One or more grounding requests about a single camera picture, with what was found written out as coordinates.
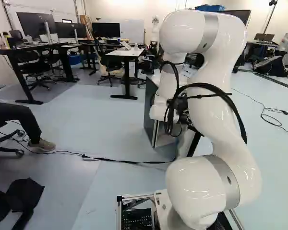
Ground black floor cable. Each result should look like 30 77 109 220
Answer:
39 148 176 166

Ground white top desk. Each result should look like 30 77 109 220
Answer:
105 46 146 101

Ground black cloth bag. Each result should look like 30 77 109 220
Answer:
0 178 45 230

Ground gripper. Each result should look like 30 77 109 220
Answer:
176 94 192 126

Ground person's legs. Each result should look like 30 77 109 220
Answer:
0 103 57 154

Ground black standing desk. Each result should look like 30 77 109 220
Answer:
0 42 76 105

